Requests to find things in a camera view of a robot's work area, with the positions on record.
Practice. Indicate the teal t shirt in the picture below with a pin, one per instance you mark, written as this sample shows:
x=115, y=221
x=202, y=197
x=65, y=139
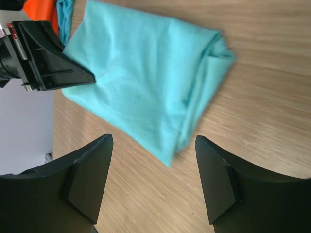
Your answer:
x=155, y=75

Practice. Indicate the light blue folded t shirt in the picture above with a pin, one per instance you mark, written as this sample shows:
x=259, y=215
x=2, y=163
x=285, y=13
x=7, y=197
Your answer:
x=64, y=14

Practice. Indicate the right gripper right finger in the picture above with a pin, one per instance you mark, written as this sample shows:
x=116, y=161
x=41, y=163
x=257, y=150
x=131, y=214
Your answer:
x=242, y=197

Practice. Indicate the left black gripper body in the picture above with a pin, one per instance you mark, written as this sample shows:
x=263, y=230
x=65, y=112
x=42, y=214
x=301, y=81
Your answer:
x=11, y=60

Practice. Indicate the orange folded t shirt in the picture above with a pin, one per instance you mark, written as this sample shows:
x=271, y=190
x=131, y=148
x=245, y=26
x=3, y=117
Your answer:
x=43, y=10

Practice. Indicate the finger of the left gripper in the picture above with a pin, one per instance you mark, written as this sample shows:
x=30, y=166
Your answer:
x=39, y=58

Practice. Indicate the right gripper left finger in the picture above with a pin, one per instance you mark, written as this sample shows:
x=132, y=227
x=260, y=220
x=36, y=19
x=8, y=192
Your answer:
x=61, y=196

